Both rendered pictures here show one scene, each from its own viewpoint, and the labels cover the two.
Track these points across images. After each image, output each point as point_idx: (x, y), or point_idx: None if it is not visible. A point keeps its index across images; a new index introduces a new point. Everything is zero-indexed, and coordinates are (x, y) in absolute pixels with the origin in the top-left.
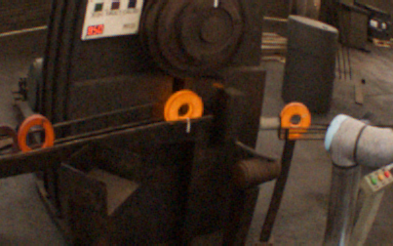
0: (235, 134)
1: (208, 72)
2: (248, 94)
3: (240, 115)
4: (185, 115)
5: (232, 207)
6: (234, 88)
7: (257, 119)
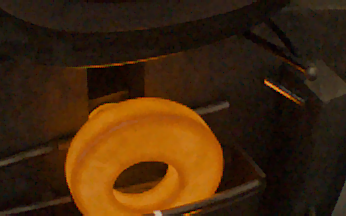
0: (316, 198)
1: (235, 22)
2: None
3: (336, 152)
4: (154, 192)
5: None
6: (321, 57)
7: None
